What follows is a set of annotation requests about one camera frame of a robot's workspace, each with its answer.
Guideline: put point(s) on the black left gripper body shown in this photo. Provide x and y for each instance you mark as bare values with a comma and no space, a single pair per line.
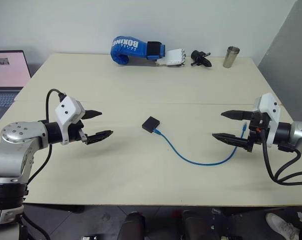
75,131

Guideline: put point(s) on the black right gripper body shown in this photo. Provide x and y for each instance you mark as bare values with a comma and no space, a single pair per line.
257,131

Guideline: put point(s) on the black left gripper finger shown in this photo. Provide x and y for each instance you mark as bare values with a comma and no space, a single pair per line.
100,136
92,114

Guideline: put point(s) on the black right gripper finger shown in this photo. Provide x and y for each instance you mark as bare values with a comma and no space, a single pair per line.
236,114
231,139

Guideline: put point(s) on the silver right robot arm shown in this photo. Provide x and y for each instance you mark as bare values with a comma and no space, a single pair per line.
294,133

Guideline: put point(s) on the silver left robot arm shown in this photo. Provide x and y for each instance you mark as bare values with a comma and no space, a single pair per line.
18,140

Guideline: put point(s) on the small black box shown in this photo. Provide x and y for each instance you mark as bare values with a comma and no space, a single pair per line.
151,124

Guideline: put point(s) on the steel cup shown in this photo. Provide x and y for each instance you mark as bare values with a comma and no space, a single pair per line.
231,57

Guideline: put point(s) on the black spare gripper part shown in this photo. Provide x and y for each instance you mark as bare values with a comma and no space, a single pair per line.
200,58

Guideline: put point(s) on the blue boxing glove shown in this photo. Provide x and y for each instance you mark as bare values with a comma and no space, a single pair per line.
130,50

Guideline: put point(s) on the white robotic hand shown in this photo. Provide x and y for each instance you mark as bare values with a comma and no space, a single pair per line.
173,58

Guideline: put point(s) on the open laptop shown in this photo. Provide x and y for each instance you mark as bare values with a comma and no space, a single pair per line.
4,80

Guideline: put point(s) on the dark rounded robot knee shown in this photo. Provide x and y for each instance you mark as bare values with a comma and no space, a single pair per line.
132,226

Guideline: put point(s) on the white sneaker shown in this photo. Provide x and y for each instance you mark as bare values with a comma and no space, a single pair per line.
282,226

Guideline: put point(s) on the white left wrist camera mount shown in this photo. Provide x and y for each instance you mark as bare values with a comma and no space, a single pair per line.
66,110

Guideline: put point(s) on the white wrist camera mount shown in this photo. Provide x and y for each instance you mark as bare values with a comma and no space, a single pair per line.
269,110
66,110

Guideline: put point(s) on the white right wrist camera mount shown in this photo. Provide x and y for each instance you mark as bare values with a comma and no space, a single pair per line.
269,110

